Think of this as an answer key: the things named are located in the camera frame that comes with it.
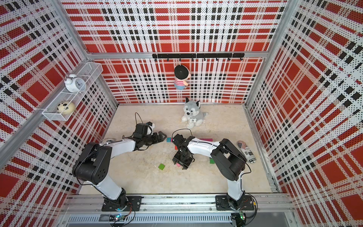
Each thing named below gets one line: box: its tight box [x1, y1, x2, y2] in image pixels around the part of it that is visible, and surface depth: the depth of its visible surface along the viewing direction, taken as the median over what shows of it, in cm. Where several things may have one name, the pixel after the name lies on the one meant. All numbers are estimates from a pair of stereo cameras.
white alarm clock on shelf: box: [64, 73, 87, 94], surface depth 72 cm
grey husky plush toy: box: [181, 96, 208, 129], surface depth 97 cm
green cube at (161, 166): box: [157, 163, 166, 171], surface depth 89 cm
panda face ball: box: [56, 101, 76, 115], surface depth 66 cm
